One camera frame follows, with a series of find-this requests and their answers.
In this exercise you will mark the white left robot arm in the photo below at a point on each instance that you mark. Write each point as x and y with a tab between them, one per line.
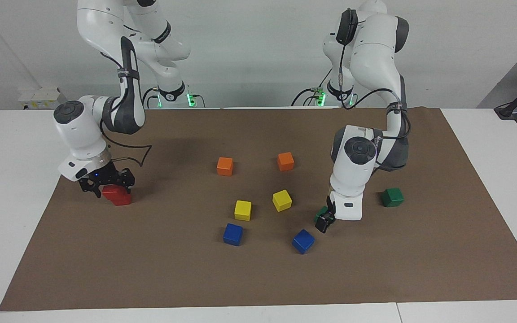
352	175

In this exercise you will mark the white power strip box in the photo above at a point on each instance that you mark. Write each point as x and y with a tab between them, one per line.
41	98

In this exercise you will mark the yellow wooden cube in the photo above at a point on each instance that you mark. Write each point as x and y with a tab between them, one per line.
282	200
243	210

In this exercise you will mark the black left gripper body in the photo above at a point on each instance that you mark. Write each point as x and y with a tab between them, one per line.
331	205

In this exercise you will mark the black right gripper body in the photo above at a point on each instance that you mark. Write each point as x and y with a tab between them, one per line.
106	177

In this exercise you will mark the blue wooden cube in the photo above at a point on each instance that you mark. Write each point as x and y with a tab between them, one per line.
303	241
233	234

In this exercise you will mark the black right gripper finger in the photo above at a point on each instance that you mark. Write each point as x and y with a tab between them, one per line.
129	187
92	191

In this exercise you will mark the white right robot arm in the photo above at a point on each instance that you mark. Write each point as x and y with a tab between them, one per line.
79	130

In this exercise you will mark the brown paper table mat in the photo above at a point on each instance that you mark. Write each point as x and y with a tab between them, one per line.
375	269

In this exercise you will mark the orange wooden cube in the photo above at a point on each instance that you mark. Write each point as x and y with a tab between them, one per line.
225	166
285	161

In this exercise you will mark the green wooden cube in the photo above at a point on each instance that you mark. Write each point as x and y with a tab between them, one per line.
320	214
393	197

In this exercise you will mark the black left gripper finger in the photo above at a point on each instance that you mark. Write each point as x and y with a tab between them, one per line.
325	223

